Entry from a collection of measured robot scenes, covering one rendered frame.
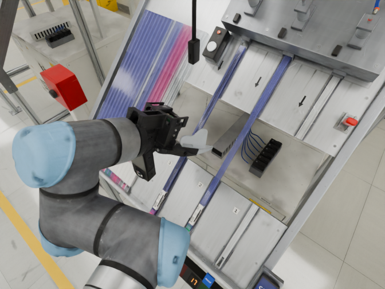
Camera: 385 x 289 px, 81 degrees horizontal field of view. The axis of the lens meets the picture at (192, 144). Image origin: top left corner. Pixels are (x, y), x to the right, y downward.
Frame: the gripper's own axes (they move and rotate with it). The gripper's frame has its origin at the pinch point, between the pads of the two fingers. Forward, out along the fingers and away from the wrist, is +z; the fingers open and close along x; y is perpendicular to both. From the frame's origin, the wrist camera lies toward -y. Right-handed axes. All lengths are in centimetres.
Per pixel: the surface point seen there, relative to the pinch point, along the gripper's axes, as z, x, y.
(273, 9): 7.4, -4.6, 31.8
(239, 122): 44.5, 2.3, -2.5
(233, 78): 9.3, -1.6, 15.6
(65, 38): 41, 128, -7
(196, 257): -3.6, -16.8, -25.6
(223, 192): 2.9, -14.0, -9.4
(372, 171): 148, -69, -14
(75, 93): 14, 68, -18
